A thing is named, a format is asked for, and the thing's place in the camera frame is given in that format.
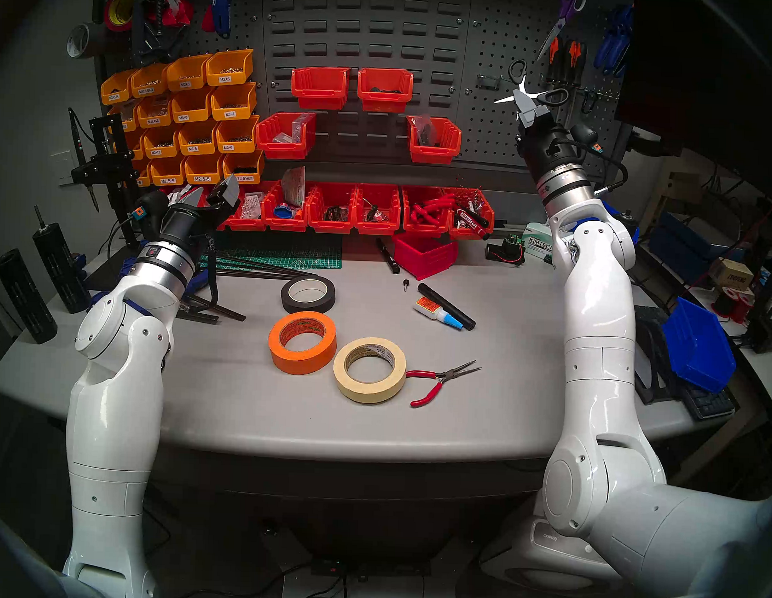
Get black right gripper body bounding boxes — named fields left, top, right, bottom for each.
left=516, top=120, right=585, bottom=180

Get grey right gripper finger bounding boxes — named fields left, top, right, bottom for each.
left=515, top=92, right=550, bottom=128

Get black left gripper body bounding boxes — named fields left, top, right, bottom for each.
left=161, top=202, right=221, bottom=249

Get black-handled scissors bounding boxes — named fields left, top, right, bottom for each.
left=494, top=58, right=570, bottom=110

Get black tape roll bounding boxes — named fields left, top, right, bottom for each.
left=280, top=274, right=337, bottom=317

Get orange tape roll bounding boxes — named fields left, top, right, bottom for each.
left=267, top=310, right=339, bottom=377

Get red tape roll yellow core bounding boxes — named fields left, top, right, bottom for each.
left=103, top=0, right=143, bottom=34

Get beige masking tape roll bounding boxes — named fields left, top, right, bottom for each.
left=331, top=336, right=409, bottom=406

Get red shelf bin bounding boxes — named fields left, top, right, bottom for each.
left=451, top=189, right=496, bottom=241
left=260, top=181, right=315, bottom=232
left=306, top=182, right=359, bottom=234
left=352, top=184, right=403, bottom=235
left=399, top=185, right=457, bottom=236
left=224, top=181, right=268, bottom=232

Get metal tool rack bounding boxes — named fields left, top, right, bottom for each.
left=566, top=78, right=621, bottom=101

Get clear zip bag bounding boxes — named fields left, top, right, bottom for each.
left=280, top=165, right=307, bottom=208

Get black soldering stand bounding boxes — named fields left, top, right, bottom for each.
left=68, top=112, right=160, bottom=249

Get blue plastic bin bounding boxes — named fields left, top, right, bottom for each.
left=660, top=296, right=739, bottom=394
left=571, top=198, right=642, bottom=248

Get green cutting mat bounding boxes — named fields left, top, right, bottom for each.
left=201, top=229, right=344, bottom=277

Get Kimtech tissue box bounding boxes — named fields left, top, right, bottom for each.
left=522, top=221, right=556, bottom=265

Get red Marks-A-Lot marker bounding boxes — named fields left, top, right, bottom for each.
left=454, top=205, right=493, bottom=240

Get small circuit board device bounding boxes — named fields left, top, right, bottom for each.
left=485, top=237, right=526, bottom=266

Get black cylinder with rod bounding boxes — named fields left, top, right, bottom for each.
left=30, top=205, right=95, bottom=315

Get dark blue crate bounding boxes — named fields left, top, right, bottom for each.
left=648, top=210, right=724, bottom=282

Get loose red plastic bin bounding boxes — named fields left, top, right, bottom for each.
left=390, top=231, right=460, bottom=282

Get slim black pen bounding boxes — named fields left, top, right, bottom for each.
left=374, top=237, right=403, bottom=276

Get black monitor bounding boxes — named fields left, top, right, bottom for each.
left=613, top=0, right=772, bottom=202

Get black ribbed cylinder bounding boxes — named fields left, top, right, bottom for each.
left=0, top=248, right=61, bottom=345

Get thick black marker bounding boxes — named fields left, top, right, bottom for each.
left=416, top=282, right=477, bottom=331

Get blue and red hanging tool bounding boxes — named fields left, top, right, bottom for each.
left=201, top=0, right=241, bottom=40

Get red and black hanging clamp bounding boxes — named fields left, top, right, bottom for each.
left=131, top=0, right=195, bottom=65

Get glue bottle with blue cap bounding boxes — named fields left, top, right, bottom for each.
left=413, top=296, right=466, bottom=331

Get small cardboard box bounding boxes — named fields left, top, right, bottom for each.
left=708, top=257, right=755, bottom=291

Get black desk device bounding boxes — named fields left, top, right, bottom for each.
left=740, top=314, right=772, bottom=353

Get black keyboard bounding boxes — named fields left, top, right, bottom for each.
left=675, top=381, right=737, bottom=421

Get black power strip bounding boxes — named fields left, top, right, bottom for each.
left=310, top=556, right=431, bottom=584

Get white air purifier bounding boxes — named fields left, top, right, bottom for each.
left=477, top=494, right=626, bottom=594

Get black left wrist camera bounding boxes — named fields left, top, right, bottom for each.
left=130, top=190, right=170, bottom=231

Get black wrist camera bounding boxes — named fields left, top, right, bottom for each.
left=568, top=122, right=604, bottom=155
left=130, top=190, right=170, bottom=231

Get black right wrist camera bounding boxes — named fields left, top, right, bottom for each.
left=568, top=122, right=604, bottom=155

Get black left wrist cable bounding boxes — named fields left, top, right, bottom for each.
left=200, top=232, right=225, bottom=306

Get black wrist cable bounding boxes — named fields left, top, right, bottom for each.
left=579, top=141, right=630, bottom=197
left=200, top=232, right=225, bottom=306

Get orange-handled metal file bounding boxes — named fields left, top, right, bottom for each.
left=542, top=37, right=565, bottom=94
left=564, top=40, right=588, bottom=129

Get red wall bin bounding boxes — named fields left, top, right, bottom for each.
left=357, top=67, right=415, bottom=114
left=255, top=111, right=318, bottom=161
left=405, top=116, right=463, bottom=166
left=290, top=66, right=351, bottom=112

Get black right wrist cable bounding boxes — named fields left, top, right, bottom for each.
left=579, top=141, right=630, bottom=197

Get blue-handled hanging pliers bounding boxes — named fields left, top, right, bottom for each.
left=593, top=19, right=618, bottom=74
left=612, top=3, right=635, bottom=77

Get purple-handled scissors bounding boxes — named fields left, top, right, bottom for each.
left=538, top=0, right=588, bottom=66

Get grey pegboard wall panel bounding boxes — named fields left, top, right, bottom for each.
left=88, top=0, right=637, bottom=184

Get white wall plate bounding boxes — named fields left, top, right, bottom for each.
left=48, top=150, right=76, bottom=186

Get red cable bundle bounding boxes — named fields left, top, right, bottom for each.
left=409, top=198, right=456, bottom=228

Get grey duct tape roll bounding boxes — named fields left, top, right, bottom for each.
left=66, top=20, right=109, bottom=61

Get black frame stand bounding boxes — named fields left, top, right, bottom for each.
left=631, top=304, right=683, bottom=407

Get red wire spool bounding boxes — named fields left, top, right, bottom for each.
left=713, top=287, right=750, bottom=321

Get red-handled needle-nose pliers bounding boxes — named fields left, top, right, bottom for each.
left=404, top=358, right=483, bottom=411

